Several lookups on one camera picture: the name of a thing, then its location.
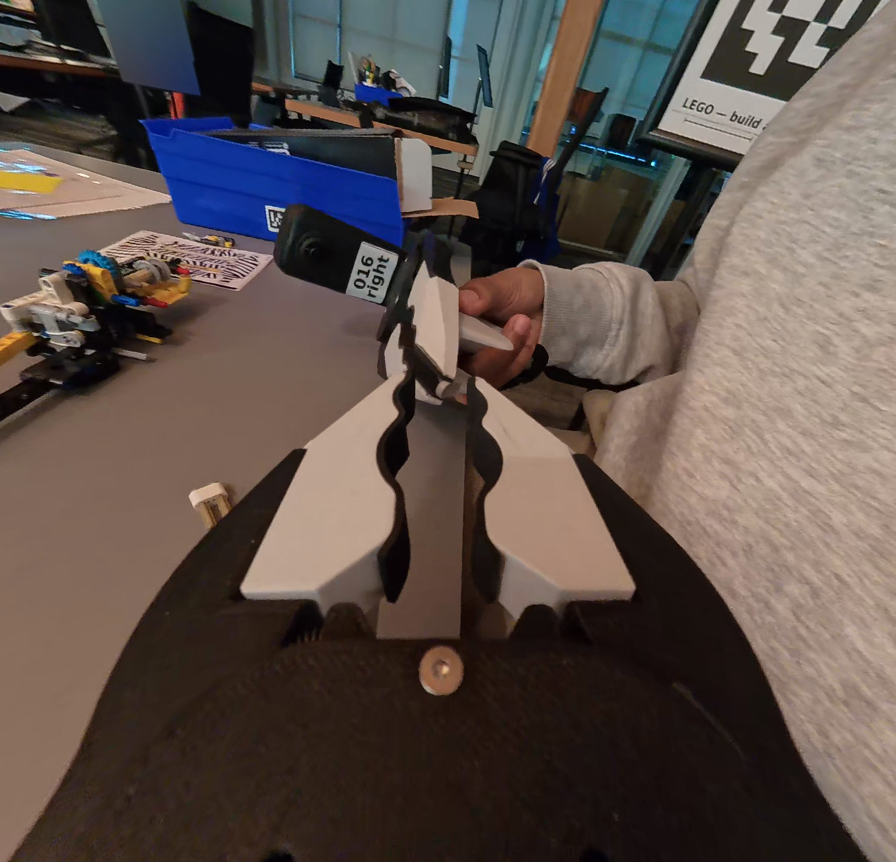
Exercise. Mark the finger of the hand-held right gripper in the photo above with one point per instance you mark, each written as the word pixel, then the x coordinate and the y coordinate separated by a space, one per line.
pixel 395 348
pixel 437 330

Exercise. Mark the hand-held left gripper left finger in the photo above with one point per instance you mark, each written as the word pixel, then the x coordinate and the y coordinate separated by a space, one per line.
pixel 329 512

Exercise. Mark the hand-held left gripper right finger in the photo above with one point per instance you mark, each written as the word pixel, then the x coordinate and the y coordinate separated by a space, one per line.
pixel 560 526

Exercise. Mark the person's right forearm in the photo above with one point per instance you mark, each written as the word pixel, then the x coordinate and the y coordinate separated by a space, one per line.
pixel 609 316

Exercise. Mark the small tan lego piece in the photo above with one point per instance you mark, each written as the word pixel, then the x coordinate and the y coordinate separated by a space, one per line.
pixel 210 502

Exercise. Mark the partly built lego model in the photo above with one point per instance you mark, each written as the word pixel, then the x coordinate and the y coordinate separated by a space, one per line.
pixel 77 316

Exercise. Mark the person's right hand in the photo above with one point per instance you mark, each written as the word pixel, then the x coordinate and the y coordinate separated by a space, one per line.
pixel 507 299

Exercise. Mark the blue plastic bin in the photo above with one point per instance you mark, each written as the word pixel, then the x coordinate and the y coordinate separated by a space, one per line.
pixel 231 183

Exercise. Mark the striped sticker sheet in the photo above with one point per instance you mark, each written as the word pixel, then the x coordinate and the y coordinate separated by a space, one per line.
pixel 210 267

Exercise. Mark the wooden office desk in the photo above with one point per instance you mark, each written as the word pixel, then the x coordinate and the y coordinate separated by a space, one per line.
pixel 329 113

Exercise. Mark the black office chair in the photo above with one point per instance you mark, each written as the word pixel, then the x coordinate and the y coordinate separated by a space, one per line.
pixel 507 197

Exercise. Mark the black bag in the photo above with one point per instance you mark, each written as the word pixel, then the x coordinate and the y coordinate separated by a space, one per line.
pixel 420 117

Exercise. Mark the small blue desk bin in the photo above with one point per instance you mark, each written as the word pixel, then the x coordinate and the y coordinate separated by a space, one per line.
pixel 378 94

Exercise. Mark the slim dark monitor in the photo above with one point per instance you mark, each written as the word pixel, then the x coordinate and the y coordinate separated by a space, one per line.
pixel 446 68
pixel 484 75

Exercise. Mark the white paper sheets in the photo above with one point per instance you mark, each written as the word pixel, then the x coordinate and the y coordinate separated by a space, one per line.
pixel 91 194

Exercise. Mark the yellow flat piece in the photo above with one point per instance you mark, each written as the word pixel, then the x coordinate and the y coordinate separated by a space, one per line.
pixel 28 181

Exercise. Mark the framed task sign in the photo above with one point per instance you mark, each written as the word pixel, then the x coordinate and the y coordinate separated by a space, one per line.
pixel 763 50

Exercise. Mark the wooden post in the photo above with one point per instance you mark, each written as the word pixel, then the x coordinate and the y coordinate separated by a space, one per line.
pixel 570 57

